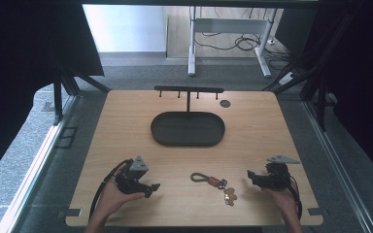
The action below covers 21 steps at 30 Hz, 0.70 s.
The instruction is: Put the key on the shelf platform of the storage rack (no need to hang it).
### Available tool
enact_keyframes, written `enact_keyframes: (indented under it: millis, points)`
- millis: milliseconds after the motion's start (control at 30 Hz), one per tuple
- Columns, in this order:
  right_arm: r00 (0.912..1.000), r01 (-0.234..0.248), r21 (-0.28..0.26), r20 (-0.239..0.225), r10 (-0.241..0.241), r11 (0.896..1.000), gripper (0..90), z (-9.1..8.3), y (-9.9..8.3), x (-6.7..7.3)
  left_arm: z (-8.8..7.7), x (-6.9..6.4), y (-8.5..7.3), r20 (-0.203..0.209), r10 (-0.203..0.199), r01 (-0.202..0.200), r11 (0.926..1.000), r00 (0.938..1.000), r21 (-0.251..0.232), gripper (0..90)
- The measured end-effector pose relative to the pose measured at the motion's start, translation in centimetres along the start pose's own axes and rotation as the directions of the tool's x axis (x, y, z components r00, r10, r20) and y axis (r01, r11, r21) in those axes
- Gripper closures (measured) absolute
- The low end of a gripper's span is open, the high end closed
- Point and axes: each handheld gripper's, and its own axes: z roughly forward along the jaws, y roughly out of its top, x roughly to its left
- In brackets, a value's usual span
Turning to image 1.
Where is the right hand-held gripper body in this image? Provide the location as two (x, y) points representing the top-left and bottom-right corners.
(255, 154), (301, 192)

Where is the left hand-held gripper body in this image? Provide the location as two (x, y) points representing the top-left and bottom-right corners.
(114, 155), (153, 195)

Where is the person's right hand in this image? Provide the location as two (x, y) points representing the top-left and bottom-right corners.
(262, 181), (301, 223)

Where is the person's left hand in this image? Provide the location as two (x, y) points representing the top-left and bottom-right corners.
(95, 162), (147, 224)

